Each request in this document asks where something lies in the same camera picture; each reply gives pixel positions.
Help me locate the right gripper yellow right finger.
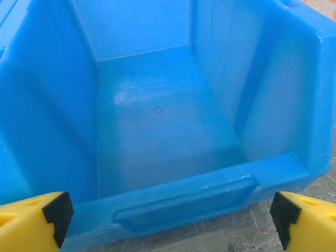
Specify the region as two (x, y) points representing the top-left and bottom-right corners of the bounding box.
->
(269, 191), (336, 252)

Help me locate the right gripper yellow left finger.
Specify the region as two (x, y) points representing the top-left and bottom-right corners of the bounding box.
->
(0, 191), (75, 252)

